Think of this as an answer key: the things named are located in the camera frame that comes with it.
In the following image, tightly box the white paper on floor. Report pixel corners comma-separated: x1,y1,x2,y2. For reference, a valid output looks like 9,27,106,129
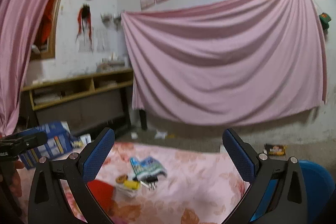
154,130,168,140

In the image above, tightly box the red black hanging ornament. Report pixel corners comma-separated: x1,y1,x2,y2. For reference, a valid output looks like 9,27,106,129
76,4,93,52

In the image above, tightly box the blue cardboard box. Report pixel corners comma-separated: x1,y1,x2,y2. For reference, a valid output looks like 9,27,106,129
19,121,81,170

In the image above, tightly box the dark snack wrapper on floor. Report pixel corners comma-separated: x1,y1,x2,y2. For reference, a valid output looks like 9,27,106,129
264,144,286,156

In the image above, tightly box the small white yellow packet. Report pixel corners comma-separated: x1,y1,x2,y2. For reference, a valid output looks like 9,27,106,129
79,134,92,147

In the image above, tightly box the black binder clip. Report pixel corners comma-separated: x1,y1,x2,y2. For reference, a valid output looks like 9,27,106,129
145,176,158,190

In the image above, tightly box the wooden window frame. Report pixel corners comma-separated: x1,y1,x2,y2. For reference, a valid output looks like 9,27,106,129
30,0,61,61

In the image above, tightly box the pink sheet hung on wall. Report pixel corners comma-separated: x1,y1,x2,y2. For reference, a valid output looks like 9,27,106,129
122,0,327,126

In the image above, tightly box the stack of books on shelf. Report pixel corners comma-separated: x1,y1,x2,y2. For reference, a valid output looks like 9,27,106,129
96,53,130,73

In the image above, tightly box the person's left hand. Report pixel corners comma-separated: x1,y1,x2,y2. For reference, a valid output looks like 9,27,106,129
1,160,25,197

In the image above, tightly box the blue plastic bucket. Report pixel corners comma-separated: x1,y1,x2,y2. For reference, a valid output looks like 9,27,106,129
249,159,336,223

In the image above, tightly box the green hanging cap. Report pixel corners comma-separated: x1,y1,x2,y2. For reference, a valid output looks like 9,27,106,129
319,12,331,31

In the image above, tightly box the floral pink blanket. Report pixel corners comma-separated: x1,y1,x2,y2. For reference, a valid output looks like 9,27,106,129
15,141,250,224

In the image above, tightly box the pink window curtain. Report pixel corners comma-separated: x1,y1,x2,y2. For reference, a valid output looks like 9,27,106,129
1,0,48,136

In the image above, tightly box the blue green snack wrapper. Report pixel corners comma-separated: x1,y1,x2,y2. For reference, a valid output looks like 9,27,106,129
129,156,167,181

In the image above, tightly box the wooden shelf desk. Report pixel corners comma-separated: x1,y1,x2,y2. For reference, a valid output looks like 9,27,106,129
19,68,133,135

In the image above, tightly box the red cylindrical package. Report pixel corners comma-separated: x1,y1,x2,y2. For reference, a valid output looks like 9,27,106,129
87,180,114,216

